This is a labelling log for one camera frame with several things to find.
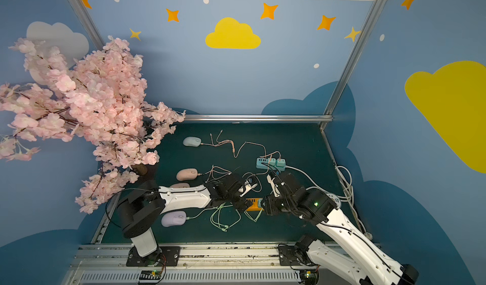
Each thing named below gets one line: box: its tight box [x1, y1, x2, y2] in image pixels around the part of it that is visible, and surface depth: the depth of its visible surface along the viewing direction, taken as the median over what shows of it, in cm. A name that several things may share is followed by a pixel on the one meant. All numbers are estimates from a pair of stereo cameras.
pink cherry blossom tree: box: [0, 38, 186, 214], surface depth 63 cm
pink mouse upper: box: [175, 167, 199, 182], surface depth 98 cm
